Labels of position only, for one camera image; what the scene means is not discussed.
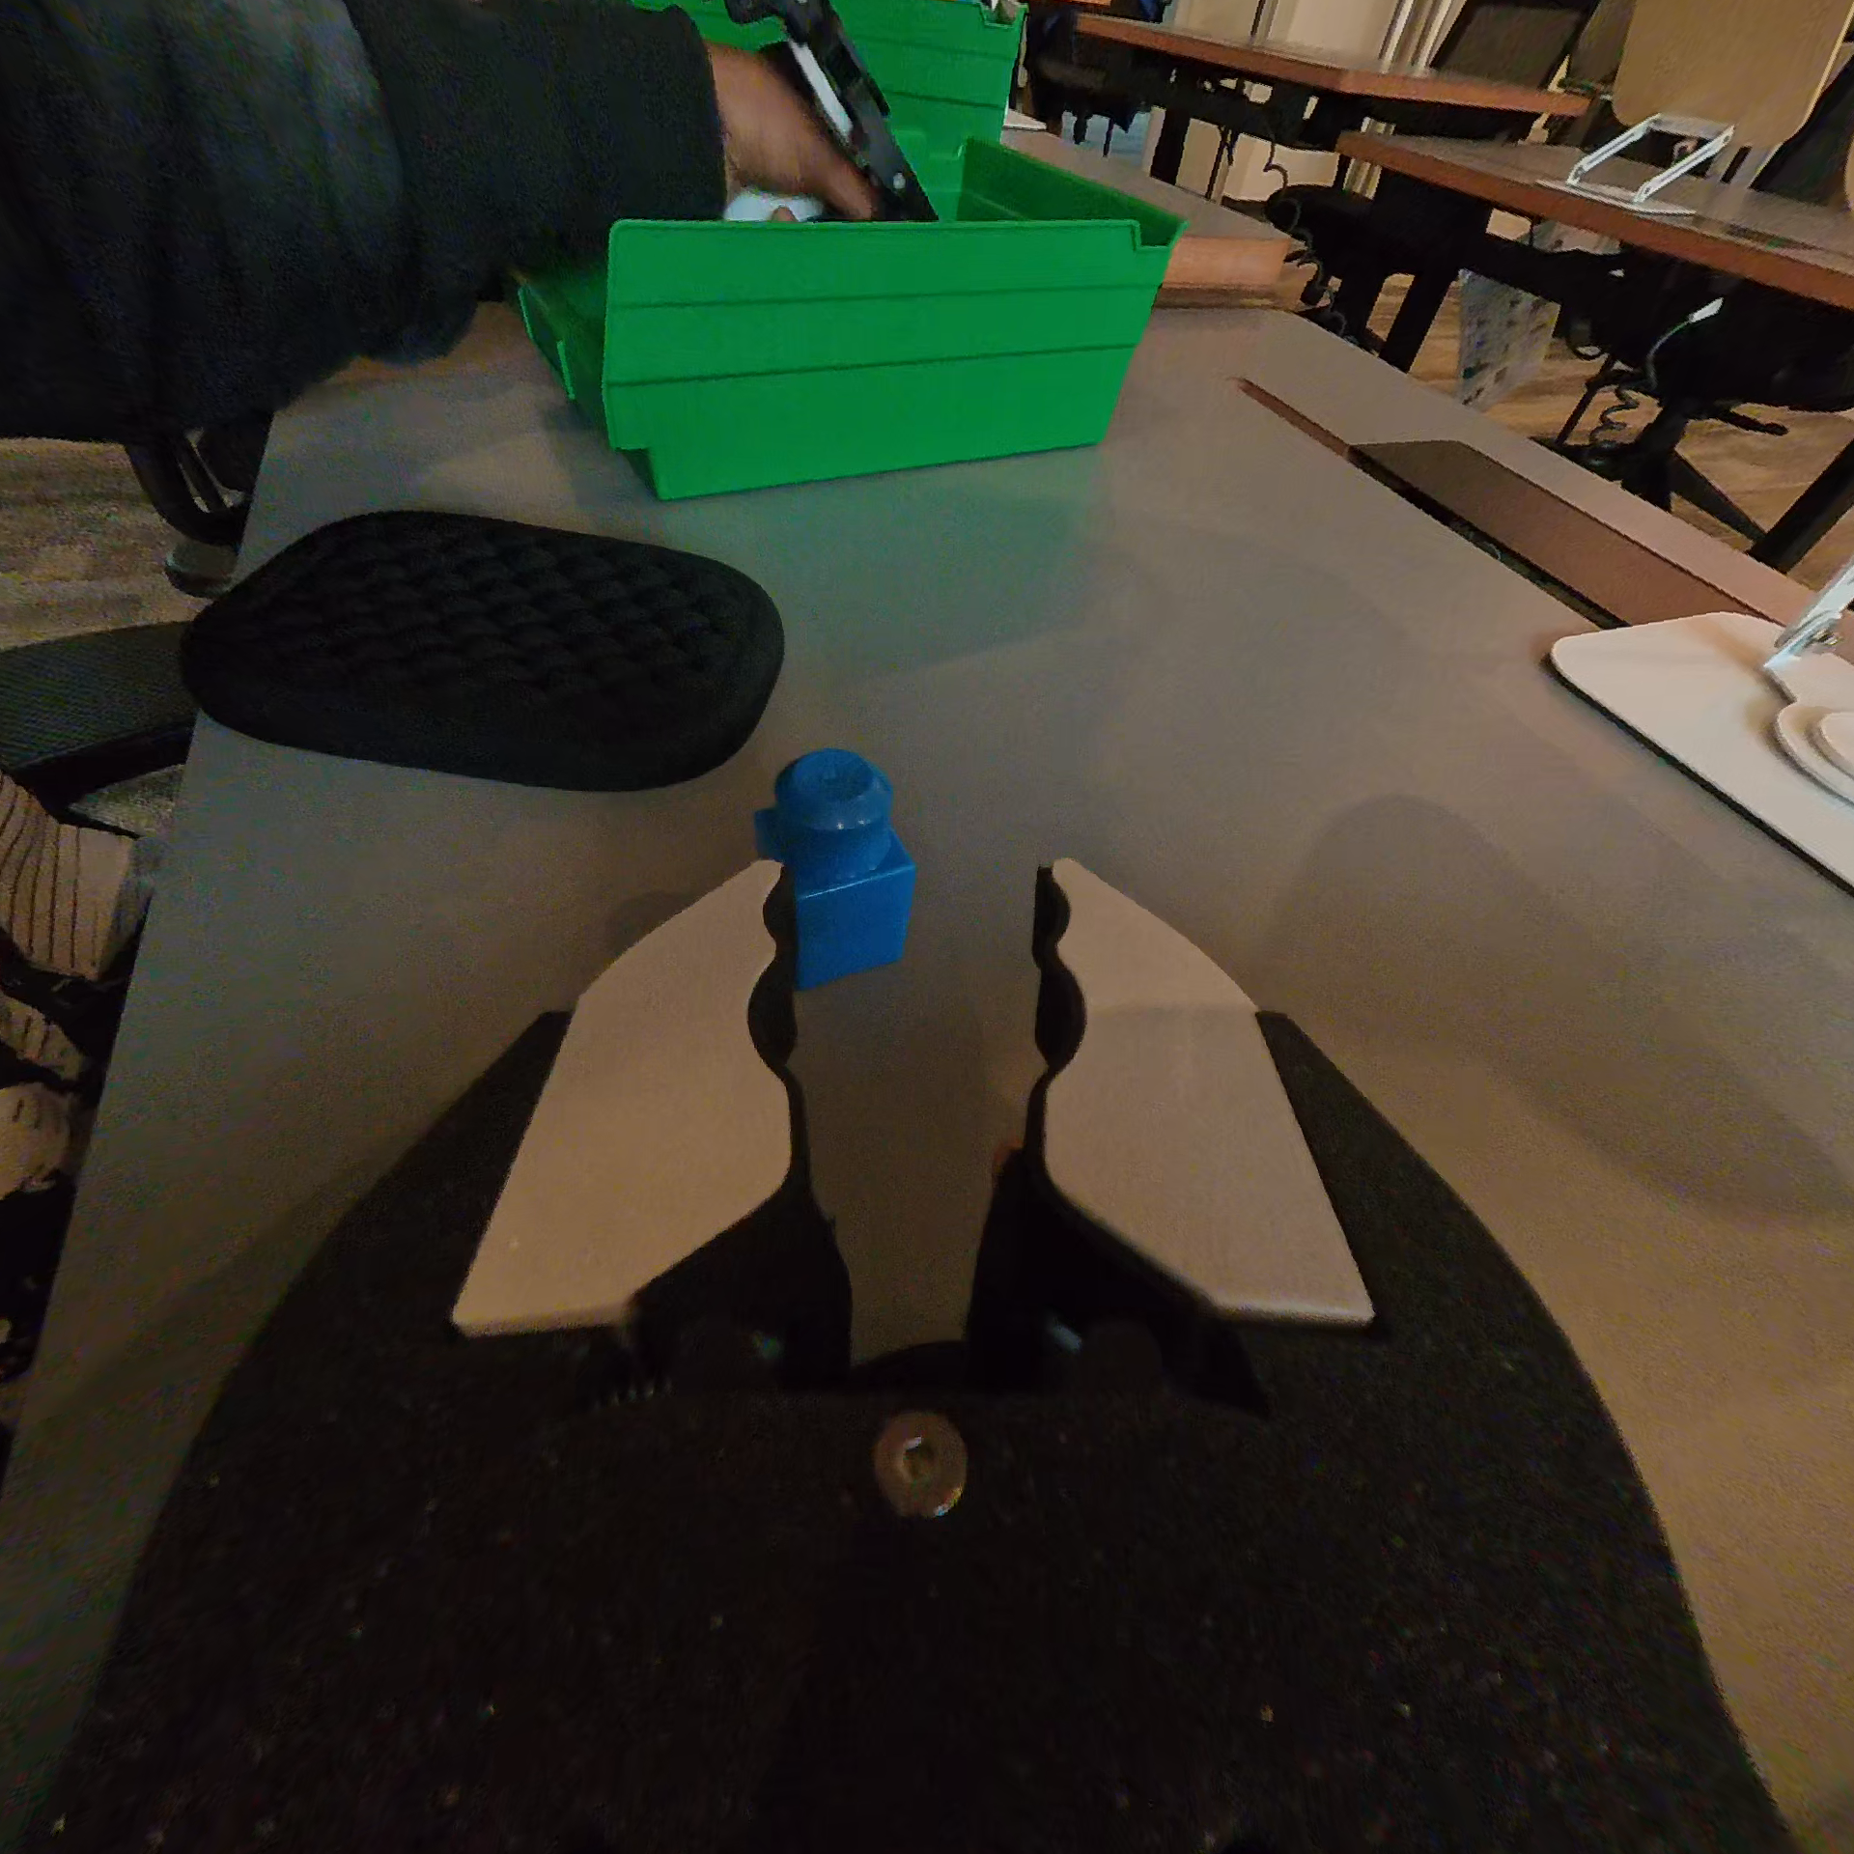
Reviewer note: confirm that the green plastic bin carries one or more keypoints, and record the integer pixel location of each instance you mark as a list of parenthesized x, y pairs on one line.
[(870, 362), (942, 59)]

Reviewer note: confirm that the brown top office desk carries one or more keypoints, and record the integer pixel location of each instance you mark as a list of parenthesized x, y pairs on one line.
[(1593, 203), (1304, 64)]

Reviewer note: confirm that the white storage box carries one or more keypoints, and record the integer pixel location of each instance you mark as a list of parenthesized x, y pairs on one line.
[(1499, 341)]

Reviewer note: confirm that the person's left hand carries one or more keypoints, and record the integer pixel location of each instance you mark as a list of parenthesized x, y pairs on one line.
[(768, 131)]

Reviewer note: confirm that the blue mega block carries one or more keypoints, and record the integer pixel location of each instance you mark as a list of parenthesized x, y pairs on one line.
[(856, 913)]

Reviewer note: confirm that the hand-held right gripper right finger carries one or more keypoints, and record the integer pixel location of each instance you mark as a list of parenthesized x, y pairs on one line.
[(1189, 1145)]

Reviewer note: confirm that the black quilted wrist rest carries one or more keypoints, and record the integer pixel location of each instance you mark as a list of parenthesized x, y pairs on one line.
[(478, 652)]

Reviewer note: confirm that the person's left forearm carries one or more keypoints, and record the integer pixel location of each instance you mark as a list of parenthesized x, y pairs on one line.
[(290, 189)]

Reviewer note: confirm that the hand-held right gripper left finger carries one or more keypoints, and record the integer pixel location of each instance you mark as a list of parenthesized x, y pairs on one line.
[(652, 1131)]

